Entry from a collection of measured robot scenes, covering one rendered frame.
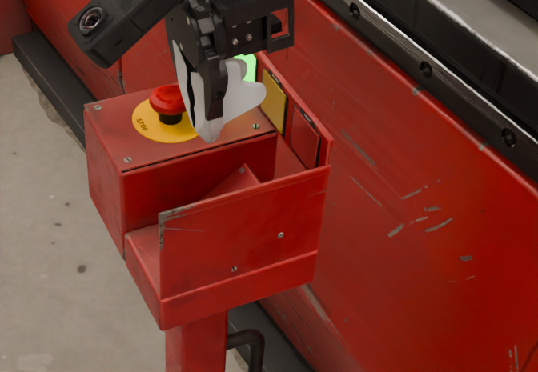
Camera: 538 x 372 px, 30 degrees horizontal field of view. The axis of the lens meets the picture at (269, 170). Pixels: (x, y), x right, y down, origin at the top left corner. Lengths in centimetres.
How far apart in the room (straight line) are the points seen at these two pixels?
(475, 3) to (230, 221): 32
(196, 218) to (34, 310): 102
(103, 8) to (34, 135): 145
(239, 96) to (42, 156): 134
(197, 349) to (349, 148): 30
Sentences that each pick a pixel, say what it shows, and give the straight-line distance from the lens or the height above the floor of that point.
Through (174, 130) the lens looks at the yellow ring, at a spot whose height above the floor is 78.
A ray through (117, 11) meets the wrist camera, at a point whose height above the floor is 98.
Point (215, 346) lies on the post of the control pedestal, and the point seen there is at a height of 51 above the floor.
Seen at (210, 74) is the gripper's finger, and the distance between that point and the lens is 76.
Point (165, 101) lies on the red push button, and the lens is 93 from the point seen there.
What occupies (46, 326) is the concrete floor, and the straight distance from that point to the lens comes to 181.
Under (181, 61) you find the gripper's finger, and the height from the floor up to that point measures 91.
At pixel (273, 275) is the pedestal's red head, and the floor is 69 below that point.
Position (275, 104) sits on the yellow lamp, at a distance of 93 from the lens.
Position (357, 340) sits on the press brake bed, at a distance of 134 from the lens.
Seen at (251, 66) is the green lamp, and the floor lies 82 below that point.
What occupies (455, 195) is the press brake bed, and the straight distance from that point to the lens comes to 105.
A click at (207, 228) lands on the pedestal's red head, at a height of 78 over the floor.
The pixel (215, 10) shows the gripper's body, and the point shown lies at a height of 98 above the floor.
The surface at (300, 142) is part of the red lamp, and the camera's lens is 90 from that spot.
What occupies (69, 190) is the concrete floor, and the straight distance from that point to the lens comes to 204.
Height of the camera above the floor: 138
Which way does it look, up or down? 41 degrees down
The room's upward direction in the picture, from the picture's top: 5 degrees clockwise
